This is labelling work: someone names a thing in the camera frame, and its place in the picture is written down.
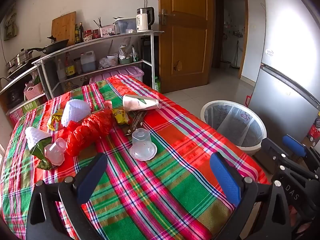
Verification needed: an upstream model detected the low white metal shelf rack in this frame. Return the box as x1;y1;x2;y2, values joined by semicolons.
0;62;48;117

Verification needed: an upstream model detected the brown wrapper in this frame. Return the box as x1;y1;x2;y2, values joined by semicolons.
124;110;148;136

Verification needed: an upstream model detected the white plastic bottle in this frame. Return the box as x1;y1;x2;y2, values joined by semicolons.
56;59;66;82

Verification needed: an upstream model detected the green foil wrapper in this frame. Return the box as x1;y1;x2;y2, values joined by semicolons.
29;140;54;170

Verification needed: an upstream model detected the mop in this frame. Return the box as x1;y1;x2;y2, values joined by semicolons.
231;40;240;69

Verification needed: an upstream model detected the black frying pan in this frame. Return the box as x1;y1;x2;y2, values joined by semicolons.
27;35;69;55

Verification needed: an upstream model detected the white plastic tub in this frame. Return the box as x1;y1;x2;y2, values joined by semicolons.
107;54;119;67

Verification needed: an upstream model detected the clear plastic bag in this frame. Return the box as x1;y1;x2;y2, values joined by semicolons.
98;57;111;70

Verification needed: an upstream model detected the green milk carton box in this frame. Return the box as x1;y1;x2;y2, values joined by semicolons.
21;99;42;113

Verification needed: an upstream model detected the red carton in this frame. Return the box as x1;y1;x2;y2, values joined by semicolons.
9;109;25;122

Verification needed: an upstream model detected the white jerrycan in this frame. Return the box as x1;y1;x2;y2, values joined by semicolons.
80;51;97;72

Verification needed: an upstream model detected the silver refrigerator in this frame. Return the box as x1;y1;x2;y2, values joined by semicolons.
249;0;320;143

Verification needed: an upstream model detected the yellow cooking oil bottle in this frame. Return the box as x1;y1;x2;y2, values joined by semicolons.
62;80;80;93

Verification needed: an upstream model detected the pink utensil holder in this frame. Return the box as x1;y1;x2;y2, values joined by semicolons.
100;24;116;38

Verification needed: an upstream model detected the clear lidded plastic container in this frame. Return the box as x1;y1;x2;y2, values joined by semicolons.
114;17;137;35

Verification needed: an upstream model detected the white trash bin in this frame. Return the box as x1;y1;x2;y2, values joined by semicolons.
201;100;267;157

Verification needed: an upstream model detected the wooden cutting board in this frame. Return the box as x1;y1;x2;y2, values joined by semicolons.
51;11;77;46

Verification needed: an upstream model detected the red plastic bag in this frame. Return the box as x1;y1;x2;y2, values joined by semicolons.
65;100;114;156

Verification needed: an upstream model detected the pink lidded storage box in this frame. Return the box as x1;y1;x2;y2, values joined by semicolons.
89;66;145;85

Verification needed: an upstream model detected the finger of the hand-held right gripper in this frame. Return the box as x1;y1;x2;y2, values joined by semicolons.
261;137;310;180
282;134;320;178

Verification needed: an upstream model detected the metal door handle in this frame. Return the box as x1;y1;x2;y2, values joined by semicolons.
161;9;175;25

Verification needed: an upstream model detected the yellow snack wrapper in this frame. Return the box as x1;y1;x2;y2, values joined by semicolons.
112;108;130;125

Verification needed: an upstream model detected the hanging cloth bag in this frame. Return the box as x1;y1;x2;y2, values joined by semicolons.
3;5;20;41

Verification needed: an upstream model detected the clear plastic cup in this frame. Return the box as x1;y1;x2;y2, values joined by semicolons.
44;137;67;166
129;128;158;161

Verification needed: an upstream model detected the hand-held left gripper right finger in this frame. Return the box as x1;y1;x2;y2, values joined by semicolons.
209;152;300;240

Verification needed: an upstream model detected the plaid tablecloth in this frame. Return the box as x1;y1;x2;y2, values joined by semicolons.
0;74;272;240

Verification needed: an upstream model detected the translucent bin liner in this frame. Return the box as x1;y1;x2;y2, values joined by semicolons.
204;103;263;147

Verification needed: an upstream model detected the black gas stove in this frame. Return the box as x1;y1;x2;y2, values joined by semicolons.
6;55;42;79

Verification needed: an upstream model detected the sauce bottle yellow label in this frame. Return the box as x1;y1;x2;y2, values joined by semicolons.
64;52;76;78

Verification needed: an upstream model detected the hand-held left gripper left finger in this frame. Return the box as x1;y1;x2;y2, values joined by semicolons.
25;152;109;240

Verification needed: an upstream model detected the white electric kettle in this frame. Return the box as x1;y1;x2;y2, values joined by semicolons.
136;7;155;33

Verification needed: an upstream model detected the pink plastic basket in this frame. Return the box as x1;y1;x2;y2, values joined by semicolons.
24;82;44;101

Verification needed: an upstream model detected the gold snack packet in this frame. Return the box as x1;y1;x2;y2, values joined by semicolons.
47;109;65;131

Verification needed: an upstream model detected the wooden door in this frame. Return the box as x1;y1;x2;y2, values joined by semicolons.
158;0;215;93

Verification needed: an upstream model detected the black rice cooker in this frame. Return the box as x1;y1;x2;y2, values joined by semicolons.
5;86;25;108

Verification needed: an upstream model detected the steel pot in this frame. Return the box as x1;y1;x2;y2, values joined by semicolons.
5;49;34;72

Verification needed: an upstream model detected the white paper bag green print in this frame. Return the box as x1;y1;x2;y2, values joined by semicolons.
122;94;162;112

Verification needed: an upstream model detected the black cabinet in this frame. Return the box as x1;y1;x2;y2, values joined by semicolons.
141;35;159;80

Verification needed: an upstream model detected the large white foam fruit net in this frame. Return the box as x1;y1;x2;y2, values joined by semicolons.
61;99;92;128

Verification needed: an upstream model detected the food packets bag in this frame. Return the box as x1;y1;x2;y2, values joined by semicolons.
118;44;133;59

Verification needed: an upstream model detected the tall white metal shelf rack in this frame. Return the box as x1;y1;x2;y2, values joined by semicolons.
34;30;165;100

